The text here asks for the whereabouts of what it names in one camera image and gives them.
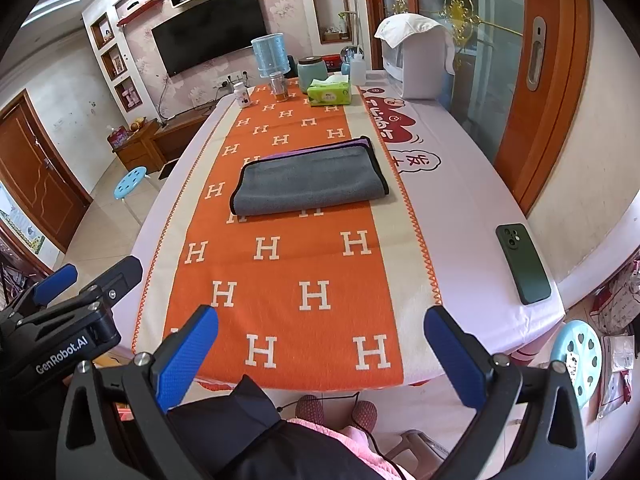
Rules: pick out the teal canister with dark lid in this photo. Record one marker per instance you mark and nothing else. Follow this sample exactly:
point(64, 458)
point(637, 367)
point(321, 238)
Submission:
point(313, 76)

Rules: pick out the red wall shelf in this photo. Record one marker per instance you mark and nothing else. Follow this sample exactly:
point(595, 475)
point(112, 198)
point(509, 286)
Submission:
point(140, 11)

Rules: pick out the black wall television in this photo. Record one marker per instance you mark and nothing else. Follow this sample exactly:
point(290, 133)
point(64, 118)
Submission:
point(210, 30)

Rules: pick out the dark green smartphone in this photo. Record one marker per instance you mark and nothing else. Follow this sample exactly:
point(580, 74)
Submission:
point(522, 265)

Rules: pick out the person's dark jacket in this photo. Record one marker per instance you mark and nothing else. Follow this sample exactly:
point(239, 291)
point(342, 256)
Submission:
point(235, 435)

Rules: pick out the person's pink trousers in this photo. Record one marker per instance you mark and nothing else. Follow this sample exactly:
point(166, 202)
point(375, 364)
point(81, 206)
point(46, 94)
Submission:
point(340, 452)

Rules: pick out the white water dispenser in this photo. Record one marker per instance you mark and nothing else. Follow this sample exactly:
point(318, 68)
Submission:
point(422, 67)

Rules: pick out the wooden sliding door frame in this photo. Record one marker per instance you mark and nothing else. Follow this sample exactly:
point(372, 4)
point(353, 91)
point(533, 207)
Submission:
point(550, 85)

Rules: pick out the pink slipper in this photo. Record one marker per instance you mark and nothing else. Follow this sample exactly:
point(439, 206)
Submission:
point(310, 407)
point(364, 412)

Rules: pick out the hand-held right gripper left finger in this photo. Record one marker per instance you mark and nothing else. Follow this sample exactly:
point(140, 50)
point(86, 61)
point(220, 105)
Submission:
point(186, 355)

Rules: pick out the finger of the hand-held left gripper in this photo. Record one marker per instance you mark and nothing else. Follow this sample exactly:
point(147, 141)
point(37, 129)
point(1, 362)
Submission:
point(117, 275)
point(56, 282)

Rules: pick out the orange patterned blanket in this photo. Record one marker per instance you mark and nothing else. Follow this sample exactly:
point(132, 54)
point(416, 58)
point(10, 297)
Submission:
point(280, 280)

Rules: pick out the glass jar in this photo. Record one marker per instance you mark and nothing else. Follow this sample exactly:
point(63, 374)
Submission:
point(278, 87)

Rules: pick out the white pill bottle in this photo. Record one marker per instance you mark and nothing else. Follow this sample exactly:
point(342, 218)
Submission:
point(242, 96)

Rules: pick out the white printed bag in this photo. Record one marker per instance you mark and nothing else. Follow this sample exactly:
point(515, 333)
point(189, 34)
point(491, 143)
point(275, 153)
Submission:
point(616, 375)
point(620, 302)

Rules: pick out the green tissue pack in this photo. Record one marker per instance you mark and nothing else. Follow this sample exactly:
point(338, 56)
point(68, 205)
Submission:
point(327, 92)

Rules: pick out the blue round plastic stool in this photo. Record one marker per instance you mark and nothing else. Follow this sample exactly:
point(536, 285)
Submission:
point(131, 181)

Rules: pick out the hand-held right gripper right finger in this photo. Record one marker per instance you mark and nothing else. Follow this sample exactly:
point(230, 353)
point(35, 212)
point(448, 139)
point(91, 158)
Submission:
point(454, 360)

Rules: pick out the white cloth cover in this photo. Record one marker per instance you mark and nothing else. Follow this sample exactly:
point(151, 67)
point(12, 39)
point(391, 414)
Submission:
point(412, 27)

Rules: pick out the pink box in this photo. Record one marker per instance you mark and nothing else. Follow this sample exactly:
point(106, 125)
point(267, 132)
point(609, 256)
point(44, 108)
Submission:
point(118, 137)

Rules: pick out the blue water barrel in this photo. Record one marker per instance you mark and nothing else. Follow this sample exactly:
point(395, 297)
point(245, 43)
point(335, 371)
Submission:
point(270, 55)

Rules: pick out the white printed tablecloth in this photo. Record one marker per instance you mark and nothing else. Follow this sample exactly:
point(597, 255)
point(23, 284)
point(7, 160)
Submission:
point(450, 195)

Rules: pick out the teal round plastic stool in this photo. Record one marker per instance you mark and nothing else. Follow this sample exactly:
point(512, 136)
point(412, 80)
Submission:
point(580, 355)

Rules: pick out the wooden television cabinet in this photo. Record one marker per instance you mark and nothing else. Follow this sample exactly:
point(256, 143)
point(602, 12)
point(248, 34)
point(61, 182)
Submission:
point(165, 135)

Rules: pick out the grey towel with black trim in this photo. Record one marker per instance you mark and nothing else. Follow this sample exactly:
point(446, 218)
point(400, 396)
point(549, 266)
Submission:
point(310, 182)

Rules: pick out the white plastic bottle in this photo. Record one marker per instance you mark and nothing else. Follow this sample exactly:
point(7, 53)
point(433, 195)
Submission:
point(358, 70)

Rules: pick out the grey plastic stool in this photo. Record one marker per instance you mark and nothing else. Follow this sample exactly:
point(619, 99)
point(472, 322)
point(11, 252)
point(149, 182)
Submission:
point(417, 442)

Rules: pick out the brown wooden door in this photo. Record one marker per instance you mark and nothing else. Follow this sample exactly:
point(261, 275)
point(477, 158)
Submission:
point(37, 180)

